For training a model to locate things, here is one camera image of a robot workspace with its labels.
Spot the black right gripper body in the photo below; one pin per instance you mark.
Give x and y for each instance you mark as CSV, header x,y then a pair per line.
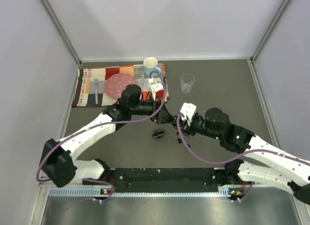
x,y
198,125

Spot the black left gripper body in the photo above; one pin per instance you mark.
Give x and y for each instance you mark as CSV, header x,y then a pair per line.
x,y
157,117

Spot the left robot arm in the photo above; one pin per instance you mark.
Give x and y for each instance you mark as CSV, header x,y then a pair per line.
x,y
59,160

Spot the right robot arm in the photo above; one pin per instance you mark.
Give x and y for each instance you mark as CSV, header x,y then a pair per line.
x,y
256,161

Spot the pink plastic knife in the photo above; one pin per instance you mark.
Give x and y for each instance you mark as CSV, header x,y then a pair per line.
x,y
141,80

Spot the clear drinking glass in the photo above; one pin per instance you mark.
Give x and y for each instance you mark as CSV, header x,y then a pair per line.
x,y
187,82

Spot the light blue mug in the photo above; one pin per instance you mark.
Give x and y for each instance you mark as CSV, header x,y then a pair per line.
x,y
151,67

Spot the pink polka dot plate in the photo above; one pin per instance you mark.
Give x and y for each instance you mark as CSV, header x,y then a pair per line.
x,y
115,85

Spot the colourful patchwork placemat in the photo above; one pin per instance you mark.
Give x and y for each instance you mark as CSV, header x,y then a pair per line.
x,y
101,86

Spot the pink plastic fork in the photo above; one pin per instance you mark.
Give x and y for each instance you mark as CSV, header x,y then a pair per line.
x,y
96,81

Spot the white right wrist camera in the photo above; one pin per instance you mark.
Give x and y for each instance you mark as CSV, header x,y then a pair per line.
x,y
187,111

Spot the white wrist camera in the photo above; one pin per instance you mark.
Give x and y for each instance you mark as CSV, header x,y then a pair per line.
x,y
155,85
187,111

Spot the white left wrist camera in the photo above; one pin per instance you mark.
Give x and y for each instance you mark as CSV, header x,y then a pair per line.
x,y
155,85

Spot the grey slotted cable duct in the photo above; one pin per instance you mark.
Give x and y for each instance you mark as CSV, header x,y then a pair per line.
x,y
101,192

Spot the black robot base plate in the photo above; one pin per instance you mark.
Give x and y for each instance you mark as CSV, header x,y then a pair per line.
x,y
167,180

